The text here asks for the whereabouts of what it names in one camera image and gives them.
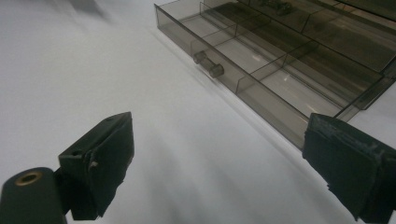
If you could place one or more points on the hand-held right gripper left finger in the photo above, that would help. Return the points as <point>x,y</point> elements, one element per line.
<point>96,168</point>

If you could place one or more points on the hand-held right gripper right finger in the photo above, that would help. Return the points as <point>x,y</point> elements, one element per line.
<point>351,168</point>

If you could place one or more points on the white table board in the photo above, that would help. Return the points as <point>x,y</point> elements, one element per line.
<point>186,130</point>

